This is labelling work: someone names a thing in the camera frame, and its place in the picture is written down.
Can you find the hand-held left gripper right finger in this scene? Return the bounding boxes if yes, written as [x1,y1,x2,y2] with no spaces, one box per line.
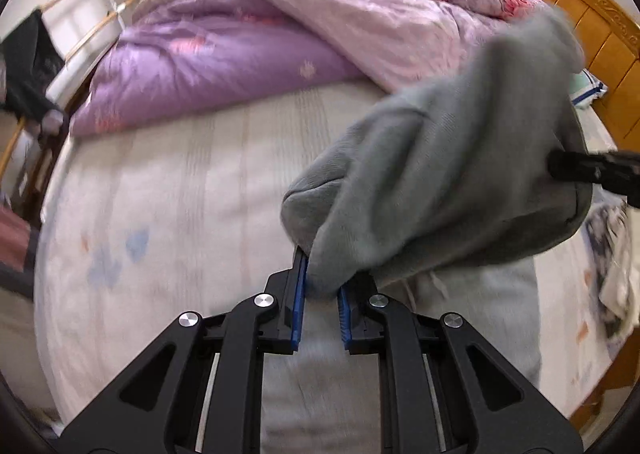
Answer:
[336,271,585,454]

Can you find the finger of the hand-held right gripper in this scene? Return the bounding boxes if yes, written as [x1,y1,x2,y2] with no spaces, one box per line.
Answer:
[547,148,640,207]

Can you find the white footboard panel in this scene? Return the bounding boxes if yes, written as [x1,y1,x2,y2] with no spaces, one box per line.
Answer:
[47,54,101,105]

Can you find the black jacket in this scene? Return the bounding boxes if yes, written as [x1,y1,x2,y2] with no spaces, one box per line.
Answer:
[0,9,68,135]

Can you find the gray zip hoodie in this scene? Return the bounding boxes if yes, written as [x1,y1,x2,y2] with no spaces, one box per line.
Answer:
[260,9,593,454]

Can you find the teal white striped pillow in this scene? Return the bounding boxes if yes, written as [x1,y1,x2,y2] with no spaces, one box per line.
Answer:
[570,71,608,107]

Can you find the purple floral quilt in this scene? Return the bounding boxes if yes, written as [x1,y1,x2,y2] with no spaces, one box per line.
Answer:
[70,0,556,137]

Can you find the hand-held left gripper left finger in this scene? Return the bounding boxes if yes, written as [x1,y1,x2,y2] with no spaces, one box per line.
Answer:
[57,245,308,454]

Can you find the white folded garment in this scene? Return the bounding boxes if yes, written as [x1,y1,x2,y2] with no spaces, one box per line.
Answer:
[600,214,640,335]

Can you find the wooden bed frame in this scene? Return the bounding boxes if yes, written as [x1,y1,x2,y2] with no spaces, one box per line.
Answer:
[497,0,640,430]

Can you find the white floral bed sheet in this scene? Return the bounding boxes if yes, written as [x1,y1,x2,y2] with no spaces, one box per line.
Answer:
[32,81,631,435]

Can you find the dusty rose towel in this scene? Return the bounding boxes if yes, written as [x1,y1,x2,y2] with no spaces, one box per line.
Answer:
[0,204,41,285]

